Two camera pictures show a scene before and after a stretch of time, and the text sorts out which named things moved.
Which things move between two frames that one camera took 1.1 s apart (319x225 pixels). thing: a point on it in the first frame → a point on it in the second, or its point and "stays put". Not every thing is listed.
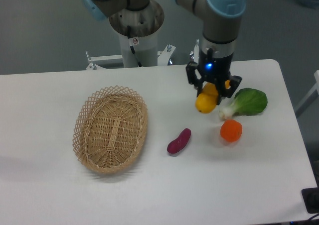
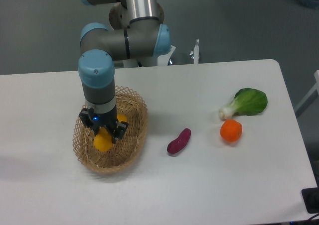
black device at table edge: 310,196 stays put
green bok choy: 246,102 stays put
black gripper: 215,65 → 88,118
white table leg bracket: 313,95 stays put
